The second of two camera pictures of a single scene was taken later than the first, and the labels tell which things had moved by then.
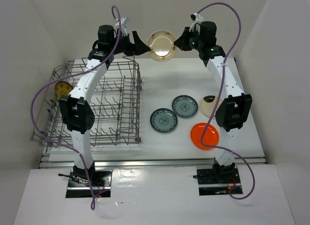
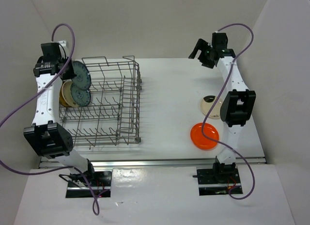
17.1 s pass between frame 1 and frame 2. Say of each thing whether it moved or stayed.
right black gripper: moved
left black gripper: moved
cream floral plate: moved
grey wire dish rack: stayed
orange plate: stayed
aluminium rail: stayed
